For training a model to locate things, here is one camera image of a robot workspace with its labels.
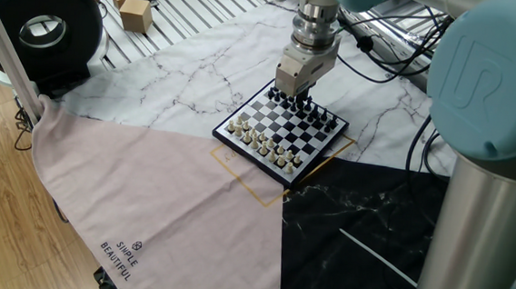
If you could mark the silver Schunk gripper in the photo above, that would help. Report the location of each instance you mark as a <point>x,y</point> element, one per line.
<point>308,75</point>

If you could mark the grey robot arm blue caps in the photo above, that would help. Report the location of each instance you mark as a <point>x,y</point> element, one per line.
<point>494,88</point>

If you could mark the black white folding chessboard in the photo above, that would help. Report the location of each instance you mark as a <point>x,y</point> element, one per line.
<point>286,128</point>

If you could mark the black chess king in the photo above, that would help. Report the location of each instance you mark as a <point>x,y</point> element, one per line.
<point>309,106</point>

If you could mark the black chess knight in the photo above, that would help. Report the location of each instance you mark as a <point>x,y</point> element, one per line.
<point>324,115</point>

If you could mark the white gripper mounting plate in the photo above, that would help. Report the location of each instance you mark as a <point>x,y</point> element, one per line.
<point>286,60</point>

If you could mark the black chess rook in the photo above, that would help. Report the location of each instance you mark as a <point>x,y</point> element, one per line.
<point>333,121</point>

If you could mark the white chess pawn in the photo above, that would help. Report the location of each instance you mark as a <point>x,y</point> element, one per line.
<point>261,137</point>
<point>245,125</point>
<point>289,155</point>
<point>270,143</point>
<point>239,120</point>
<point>280,149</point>
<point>297,159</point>
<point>253,131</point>

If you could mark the white chess king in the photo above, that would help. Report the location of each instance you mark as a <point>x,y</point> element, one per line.
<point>263,149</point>

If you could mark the white chess queen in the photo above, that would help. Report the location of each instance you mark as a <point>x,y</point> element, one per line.
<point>254,143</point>

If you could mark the white chess bishop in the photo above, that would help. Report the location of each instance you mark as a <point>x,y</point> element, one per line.
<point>246,137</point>
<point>272,156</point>

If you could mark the silver cylindrical force sensor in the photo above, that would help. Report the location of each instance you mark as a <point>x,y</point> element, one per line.
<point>316,28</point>

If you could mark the white chess knight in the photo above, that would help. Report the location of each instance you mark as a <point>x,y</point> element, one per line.
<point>238,131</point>
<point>281,161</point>

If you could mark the white chess rook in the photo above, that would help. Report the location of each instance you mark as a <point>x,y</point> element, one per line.
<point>289,168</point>
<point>230,126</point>

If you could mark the white zip tie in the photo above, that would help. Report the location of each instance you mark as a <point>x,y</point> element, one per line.
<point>377,258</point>

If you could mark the marble pink black tablecloth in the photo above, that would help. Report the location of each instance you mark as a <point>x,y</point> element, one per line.
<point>145,191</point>

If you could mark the small wooden block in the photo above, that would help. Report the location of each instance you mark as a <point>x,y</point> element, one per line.
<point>136,15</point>

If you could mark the black bracket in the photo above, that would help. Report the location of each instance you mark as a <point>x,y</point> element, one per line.
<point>104,284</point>

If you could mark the aluminium frame post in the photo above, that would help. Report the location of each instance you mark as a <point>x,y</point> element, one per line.
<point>5,54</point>

